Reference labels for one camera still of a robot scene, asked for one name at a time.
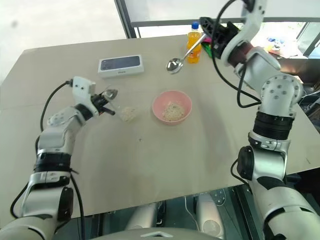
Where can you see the clear plastic cup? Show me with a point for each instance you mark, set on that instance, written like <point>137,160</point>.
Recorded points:
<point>126,112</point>

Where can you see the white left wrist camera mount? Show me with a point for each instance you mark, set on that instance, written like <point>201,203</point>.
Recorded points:
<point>81,90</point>

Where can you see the grey robot torso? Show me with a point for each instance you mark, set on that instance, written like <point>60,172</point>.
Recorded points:
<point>155,235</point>

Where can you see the silver metal spoon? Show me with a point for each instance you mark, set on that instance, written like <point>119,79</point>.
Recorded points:
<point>175,66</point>

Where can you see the pink bowl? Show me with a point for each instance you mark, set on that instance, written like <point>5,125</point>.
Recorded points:
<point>157,110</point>

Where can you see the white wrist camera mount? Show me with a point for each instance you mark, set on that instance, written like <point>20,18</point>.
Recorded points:
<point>237,41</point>
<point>81,90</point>

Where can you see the green and pink packet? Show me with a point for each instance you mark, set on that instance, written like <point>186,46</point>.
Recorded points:
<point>206,47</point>

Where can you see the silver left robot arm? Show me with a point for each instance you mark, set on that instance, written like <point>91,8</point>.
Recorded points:
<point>57,135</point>

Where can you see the oatmeal in pink bowl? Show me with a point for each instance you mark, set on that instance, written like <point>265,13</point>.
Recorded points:
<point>173,111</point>

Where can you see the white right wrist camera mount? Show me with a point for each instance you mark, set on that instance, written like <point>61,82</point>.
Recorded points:
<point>237,41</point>

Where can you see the grey metal window rail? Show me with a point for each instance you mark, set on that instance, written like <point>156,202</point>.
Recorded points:
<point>175,23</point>

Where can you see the silver rounded robot leg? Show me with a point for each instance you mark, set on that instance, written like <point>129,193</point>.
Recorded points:
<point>141,217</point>
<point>208,215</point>

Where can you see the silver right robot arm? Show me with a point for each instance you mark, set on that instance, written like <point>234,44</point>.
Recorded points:
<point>277,90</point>

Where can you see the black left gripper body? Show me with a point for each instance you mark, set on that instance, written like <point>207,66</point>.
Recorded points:
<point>99,102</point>

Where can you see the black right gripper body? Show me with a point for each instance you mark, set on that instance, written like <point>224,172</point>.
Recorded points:
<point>223,37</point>

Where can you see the orange soda bottle blue cap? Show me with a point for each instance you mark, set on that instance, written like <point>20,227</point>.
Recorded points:
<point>194,53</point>

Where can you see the white phone box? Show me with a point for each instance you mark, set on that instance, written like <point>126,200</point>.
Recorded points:
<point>121,67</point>

